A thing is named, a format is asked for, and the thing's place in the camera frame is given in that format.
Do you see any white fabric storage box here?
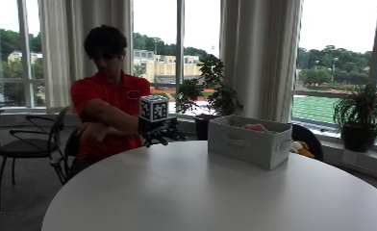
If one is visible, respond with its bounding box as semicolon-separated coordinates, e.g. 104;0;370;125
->
206;115;293;171

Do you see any black chair with round back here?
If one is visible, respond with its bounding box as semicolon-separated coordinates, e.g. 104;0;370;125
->
290;123;325;163

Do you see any leafy potted plant, black pot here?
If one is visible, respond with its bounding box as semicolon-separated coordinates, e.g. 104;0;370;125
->
174;53;245;141

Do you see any pink soft toy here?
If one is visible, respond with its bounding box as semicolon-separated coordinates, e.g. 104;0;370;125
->
241;123;267;133

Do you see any grassy potted plant, black pot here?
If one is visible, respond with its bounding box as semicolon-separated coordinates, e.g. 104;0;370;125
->
331;83;377;154

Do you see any the person in red shirt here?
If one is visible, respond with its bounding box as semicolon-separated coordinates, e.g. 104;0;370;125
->
69;24;153;181

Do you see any black chair under the person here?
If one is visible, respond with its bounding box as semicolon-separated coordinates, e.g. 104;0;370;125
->
49;127;83;186

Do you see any white curtain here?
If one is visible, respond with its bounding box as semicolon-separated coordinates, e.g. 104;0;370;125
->
220;0;303;123
36;0;134;109

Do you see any white cube with black markers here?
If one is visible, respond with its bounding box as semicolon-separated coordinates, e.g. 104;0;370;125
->
138;94;170;124

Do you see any black chair with armrests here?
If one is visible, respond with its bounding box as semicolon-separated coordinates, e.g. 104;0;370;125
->
0;105;73;214

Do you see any yellow orange soft toy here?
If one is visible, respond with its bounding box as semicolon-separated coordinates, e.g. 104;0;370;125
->
290;141;317;159

